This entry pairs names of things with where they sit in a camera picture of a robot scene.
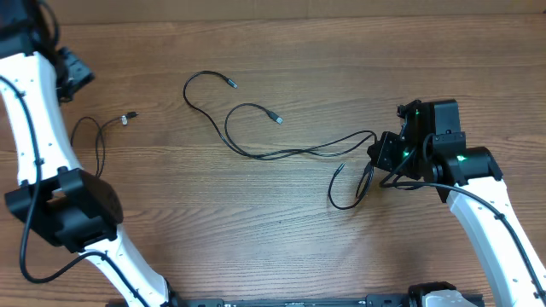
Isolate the long black usb cable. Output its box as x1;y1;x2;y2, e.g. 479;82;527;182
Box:
183;70;379;162

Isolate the black cable with barrel plug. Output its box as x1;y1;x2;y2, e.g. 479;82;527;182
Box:
327;161;375;211

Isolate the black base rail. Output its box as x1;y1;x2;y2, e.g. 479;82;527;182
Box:
181;294;410;307

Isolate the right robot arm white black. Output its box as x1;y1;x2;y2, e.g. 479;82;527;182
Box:
368;100;545;306

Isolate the short black usb cable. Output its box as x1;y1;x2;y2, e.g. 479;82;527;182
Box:
69;111;140;179

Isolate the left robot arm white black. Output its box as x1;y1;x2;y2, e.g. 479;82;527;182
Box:
1;0;179;306

